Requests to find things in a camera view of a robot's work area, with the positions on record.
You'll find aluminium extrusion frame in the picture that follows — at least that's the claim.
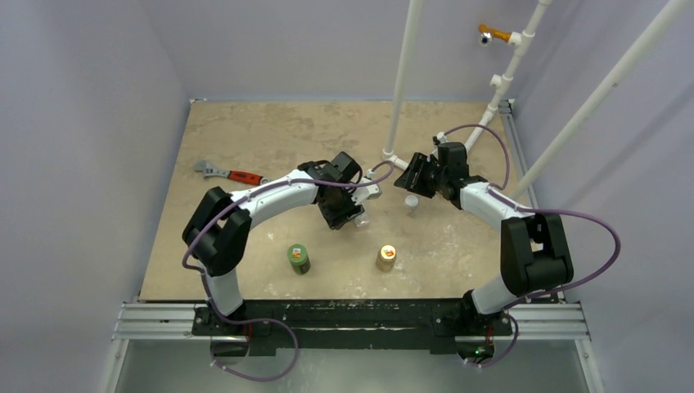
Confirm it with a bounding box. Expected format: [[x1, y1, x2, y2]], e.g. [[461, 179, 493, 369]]
[[100, 99, 606, 393]]

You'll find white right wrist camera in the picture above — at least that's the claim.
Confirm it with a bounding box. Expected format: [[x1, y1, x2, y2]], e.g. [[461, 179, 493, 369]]
[[432, 132, 449, 146]]

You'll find green pill bottle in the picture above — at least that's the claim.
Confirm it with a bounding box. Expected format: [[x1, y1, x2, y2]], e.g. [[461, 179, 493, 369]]
[[287, 244, 311, 275]]

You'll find white PVC pipe frame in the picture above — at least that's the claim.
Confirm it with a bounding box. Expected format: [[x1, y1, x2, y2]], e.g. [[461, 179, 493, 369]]
[[406, 1, 693, 206]]

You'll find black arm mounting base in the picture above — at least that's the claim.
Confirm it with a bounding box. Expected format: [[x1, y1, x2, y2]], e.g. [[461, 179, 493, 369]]
[[192, 298, 513, 359]]

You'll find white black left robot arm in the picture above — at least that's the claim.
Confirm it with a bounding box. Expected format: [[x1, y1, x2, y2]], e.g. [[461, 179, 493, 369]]
[[182, 151, 364, 335]]

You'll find red handled adjustable wrench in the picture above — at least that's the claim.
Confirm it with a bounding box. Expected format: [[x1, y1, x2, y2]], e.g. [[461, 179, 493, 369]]
[[193, 160, 270, 186]]

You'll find amber pill bottle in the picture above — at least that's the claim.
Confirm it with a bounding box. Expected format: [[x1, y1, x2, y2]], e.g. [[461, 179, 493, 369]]
[[376, 245, 397, 273]]

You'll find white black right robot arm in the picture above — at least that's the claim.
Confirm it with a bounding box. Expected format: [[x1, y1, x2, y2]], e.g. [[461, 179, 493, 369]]
[[394, 142, 574, 333]]

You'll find white capped dark pill bottle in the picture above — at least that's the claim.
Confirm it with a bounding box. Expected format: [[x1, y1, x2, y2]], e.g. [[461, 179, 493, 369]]
[[404, 195, 419, 216]]

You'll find clear plastic pill organizer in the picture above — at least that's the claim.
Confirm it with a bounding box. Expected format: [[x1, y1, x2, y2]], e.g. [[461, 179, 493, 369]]
[[354, 212, 370, 228]]

